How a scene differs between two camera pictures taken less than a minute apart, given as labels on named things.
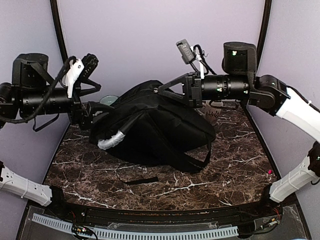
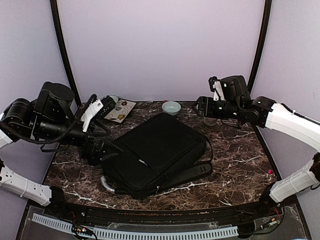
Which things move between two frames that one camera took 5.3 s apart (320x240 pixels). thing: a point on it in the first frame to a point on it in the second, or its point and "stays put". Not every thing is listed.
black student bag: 160,131 to 161,151
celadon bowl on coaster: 108,99 stays put
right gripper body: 236,86 to 230,110
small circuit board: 81,230 stays put
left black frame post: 58,28 stays put
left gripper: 75,113 to 95,155
